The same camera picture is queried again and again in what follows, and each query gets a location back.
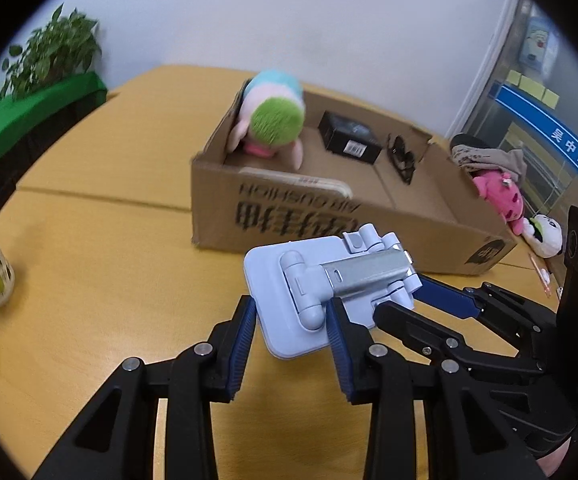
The teal and pink plush toy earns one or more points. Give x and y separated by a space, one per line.
274 120

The beige printed cloth bag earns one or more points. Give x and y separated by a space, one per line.
489 157

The light blue phone stand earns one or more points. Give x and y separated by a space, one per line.
279 270

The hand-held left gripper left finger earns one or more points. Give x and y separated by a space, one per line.
241 345

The black sunglasses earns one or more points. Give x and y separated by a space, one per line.
403 157

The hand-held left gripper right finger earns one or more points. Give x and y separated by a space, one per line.
339 350

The yellow sticky note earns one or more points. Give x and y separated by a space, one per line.
537 89
550 97
514 78
525 84

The blue cartoon poster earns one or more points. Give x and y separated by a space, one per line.
537 40

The aluminium partition frame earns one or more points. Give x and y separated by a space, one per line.
484 70

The blue banner strip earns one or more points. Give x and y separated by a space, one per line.
544 125

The brown cardboard box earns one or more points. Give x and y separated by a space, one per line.
279 215

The panda plush toy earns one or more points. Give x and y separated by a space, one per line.
546 237

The orange pen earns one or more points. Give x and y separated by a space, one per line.
540 275

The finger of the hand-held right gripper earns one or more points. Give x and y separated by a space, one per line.
444 297
409 322

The black product box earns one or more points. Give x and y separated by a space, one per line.
349 135

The green leafy plant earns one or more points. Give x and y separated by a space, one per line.
54 50

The green planter cover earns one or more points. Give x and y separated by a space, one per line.
29 115

